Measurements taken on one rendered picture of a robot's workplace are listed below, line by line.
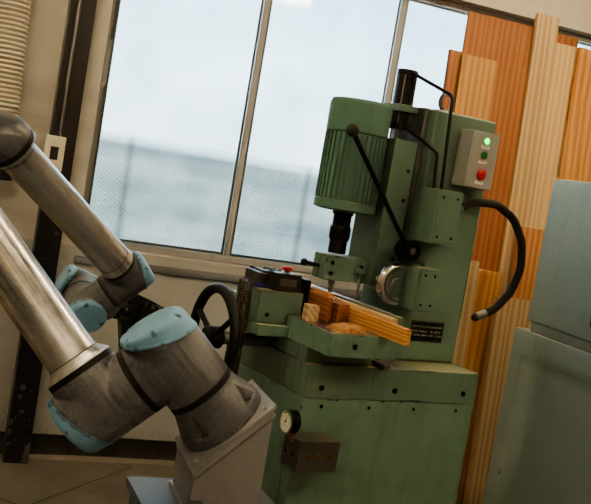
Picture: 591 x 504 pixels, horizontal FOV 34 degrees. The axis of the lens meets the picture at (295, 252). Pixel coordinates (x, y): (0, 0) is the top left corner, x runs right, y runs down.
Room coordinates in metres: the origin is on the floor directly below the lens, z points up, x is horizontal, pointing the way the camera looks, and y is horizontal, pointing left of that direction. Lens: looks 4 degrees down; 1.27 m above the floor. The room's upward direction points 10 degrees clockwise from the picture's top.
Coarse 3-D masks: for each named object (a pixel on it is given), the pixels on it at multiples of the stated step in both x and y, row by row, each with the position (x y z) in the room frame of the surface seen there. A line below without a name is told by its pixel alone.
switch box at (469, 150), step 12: (468, 132) 2.73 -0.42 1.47; (480, 132) 2.72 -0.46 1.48; (468, 144) 2.72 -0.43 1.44; (480, 144) 2.73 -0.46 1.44; (492, 144) 2.75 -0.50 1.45; (456, 156) 2.76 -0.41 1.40; (468, 156) 2.71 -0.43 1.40; (480, 156) 2.73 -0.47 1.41; (492, 156) 2.75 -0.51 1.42; (456, 168) 2.75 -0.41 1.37; (468, 168) 2.71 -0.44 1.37; (480, 168) 2.73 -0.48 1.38; (492, 168) 2.75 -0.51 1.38; (456, 180) 2.74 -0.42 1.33; (468, 180) 2.72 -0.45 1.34; (480, 180) 2.74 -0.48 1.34
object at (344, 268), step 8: (320, 256) 2.70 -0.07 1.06; (328, 256) 2.67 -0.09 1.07; (336, 256) 2.68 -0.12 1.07; (344, 256) 2.71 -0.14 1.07; (352, 256) 2.76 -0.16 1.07; (320, 264) 2.69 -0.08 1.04; (328, 264) 2.67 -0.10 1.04; (336, 264) 2.69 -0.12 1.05; (344, 264) 2.70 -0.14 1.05; (352, 264) 2.71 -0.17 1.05; (360, 264) 2.73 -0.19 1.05; (312, 272) 2.72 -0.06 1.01; (320, 272) 2.69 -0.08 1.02; (328, 272) 2.67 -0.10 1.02; (336, 272) 2.69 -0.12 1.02; (344, 272) 2.70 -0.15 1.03; (352, 272) 2.71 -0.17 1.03; (328, 280) 2.72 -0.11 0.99; (336, 280) 2.69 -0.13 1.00; (344, 280) 2.70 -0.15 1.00; (352, 280) 2.72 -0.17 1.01
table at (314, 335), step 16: (288, 320) 2.57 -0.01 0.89; (304, 320) 2.52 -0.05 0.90; (320, 320) 2.57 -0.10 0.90; (272, 336) 2.54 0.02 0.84; (288, 336) 2.56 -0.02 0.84; (304, 336) 2.49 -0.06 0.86; (320, 336) 2.42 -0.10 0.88; (336, 336) 2.39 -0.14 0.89; (352, 336) 2.41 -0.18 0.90; (368, 336) 2.43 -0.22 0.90; (320, 352) 2.41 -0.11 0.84; (336, 352) 2.39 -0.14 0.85; (352, 352) 2.41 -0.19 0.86; (368, 352) 2.44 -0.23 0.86; (384, 352) 2.46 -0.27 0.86
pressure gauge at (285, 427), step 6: (282, 414) 2.40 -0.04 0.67; (288, 414) 2.38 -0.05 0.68; (294, 414) 2.37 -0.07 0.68; (282, 420) 2.40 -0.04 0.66; (288, 420) 2.38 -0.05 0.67; (294, 420) 2.36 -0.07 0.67; (300, 420) 2.37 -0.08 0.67; (282, 426) 2.40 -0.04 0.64; (288, 426) 2.37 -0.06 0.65; (294, 426) 2.36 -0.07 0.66; (300, 426) 2.37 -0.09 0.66; (288, 432) 2.36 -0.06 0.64; (294, 432) 2.38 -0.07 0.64
